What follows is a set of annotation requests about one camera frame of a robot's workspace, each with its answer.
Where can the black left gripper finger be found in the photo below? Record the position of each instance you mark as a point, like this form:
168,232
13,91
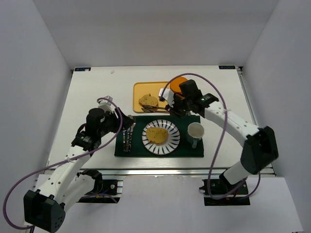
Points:
127,126
126,120

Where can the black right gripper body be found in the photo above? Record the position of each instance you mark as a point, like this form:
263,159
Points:
177,108

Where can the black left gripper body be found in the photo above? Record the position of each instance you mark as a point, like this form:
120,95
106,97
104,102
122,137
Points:
122,120

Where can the speckled bread slice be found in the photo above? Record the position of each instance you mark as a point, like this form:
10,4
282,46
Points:
156,135
148,100

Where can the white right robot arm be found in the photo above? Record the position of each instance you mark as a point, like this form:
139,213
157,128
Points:
259,147

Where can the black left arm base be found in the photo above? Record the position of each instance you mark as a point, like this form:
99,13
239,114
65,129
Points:
106,190

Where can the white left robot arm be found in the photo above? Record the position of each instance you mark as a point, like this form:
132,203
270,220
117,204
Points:
46,207

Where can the steel table knife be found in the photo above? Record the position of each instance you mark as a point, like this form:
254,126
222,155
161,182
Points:
124,140

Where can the steel fork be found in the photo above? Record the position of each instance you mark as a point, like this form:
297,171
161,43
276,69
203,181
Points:
131,138

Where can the dark green cloth placemat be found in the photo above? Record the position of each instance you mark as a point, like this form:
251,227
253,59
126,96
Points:
184,148

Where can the orange round cake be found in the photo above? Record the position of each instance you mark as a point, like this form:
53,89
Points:
174,85

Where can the white blue striped plate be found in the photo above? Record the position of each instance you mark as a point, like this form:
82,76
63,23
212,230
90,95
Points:
169,145

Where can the grey ceramic mug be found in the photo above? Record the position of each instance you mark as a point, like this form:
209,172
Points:
195,132

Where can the yellow plastic tray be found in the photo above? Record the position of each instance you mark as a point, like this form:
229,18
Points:
144,88

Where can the blue label sticker right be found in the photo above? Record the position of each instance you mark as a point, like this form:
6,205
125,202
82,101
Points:
227,67

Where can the blue label sticker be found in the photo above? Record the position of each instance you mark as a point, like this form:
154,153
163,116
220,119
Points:
82,69
227,67

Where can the blue label sticker left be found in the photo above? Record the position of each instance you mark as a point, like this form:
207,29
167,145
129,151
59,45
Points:
82,69

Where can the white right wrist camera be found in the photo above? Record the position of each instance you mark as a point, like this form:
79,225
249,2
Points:
165,94

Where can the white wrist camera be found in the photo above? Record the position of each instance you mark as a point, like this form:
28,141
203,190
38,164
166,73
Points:
105,104
165,94

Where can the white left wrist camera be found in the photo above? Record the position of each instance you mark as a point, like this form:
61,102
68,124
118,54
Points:
105,104

